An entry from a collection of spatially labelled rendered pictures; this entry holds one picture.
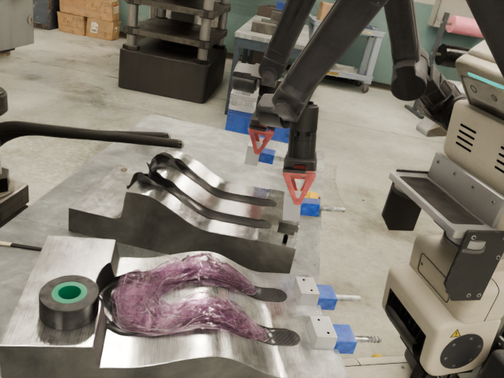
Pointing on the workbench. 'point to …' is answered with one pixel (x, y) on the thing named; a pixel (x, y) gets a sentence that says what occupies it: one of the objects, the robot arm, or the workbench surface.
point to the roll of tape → (68, 302)
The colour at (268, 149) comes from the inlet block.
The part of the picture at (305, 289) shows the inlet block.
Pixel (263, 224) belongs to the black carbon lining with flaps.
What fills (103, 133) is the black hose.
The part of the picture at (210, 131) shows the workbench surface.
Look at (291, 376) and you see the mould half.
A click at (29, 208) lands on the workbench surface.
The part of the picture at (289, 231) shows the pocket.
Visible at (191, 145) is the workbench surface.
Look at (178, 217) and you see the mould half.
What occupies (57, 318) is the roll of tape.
